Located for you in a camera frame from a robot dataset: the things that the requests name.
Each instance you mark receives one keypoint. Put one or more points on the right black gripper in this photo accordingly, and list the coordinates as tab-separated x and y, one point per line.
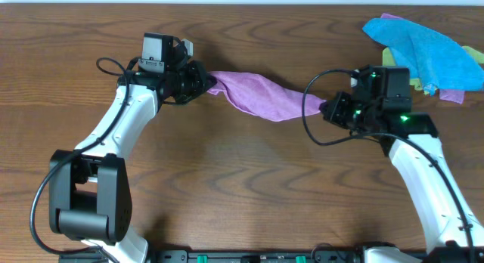
335	114

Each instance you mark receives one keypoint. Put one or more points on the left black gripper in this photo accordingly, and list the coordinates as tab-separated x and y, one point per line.
199	83

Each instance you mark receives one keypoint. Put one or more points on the purple cloth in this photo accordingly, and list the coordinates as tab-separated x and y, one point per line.
444	95
258	96

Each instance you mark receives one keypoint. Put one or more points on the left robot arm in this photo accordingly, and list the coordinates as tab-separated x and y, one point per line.
89	195

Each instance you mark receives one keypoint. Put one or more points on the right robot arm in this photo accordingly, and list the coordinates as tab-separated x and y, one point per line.
410	140

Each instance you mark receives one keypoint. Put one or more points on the blue cloth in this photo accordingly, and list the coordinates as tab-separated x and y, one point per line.
438	61

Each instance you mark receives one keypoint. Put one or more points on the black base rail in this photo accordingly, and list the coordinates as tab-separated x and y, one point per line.
320	256

